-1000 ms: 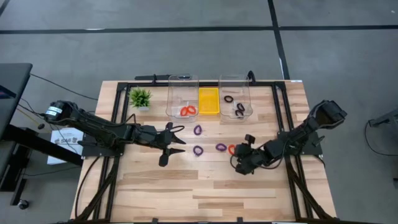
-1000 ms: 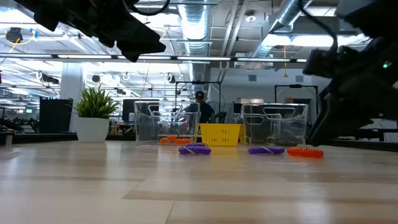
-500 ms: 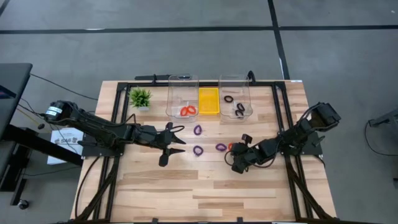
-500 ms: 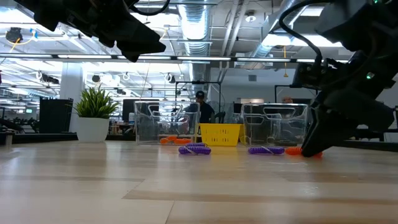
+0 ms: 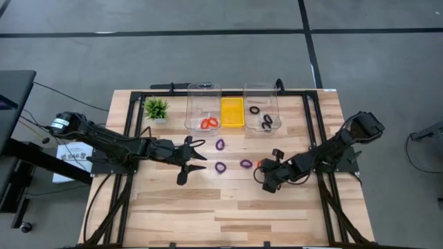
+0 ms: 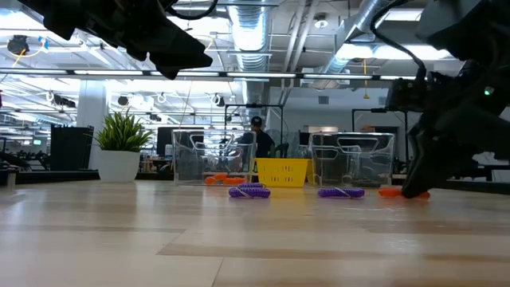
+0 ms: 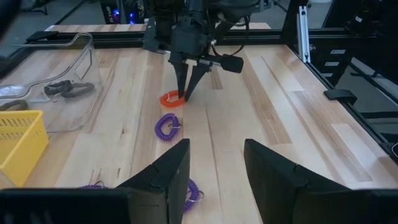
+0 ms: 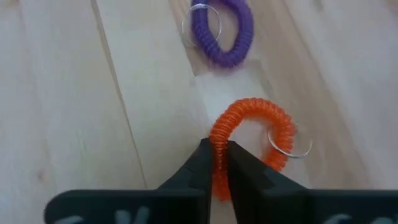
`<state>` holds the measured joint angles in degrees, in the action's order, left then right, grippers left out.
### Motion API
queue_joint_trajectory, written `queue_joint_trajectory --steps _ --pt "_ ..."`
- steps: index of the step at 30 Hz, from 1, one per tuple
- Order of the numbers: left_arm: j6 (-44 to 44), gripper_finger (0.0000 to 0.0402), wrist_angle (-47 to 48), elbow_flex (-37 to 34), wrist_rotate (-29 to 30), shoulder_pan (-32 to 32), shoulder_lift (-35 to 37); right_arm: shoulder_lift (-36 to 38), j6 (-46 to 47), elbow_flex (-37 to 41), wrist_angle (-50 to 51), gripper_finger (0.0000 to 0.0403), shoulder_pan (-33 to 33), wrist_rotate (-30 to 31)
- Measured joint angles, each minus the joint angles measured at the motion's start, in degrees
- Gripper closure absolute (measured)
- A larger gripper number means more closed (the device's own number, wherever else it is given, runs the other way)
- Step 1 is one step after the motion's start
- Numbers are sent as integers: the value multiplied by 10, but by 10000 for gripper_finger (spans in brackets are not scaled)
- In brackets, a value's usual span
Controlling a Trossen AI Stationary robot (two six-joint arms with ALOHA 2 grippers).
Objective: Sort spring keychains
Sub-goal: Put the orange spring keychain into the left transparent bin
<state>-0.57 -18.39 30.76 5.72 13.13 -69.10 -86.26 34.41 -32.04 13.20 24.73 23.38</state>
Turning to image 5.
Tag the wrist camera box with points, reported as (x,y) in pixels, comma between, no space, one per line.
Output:
(164,145)
(299,162)

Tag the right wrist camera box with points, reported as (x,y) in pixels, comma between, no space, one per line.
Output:
(299,162)

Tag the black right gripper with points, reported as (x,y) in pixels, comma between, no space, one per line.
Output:
(280,171)

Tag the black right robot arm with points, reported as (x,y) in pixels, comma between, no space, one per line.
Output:
(332,148)

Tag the black desk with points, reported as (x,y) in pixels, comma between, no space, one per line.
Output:
(15,97)

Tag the black caster wheel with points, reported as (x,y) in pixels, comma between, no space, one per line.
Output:
(25,227)

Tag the white printed paper sheet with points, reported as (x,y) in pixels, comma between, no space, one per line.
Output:
(69,174)

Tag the black metal table frame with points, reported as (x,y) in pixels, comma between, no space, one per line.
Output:
(159,93)

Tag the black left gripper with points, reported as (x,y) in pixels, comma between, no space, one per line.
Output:
(181,155)

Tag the black table clamp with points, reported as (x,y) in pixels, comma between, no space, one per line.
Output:
(279,84)

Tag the green plant in white pot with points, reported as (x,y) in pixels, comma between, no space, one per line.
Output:
(155,109)

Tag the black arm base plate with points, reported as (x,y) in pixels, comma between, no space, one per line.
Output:
(349,168)
(110,169)

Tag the white label sticker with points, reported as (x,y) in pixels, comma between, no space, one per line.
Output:
(330,90)

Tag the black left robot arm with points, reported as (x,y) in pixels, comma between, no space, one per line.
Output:
(110,143)

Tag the yellow plastic basket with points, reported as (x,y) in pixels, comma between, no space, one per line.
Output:
(232,112)

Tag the clear plastic bin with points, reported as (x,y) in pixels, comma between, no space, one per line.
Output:
(273,103)
(194,103)

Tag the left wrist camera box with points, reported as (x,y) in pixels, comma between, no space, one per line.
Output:
(164,145)

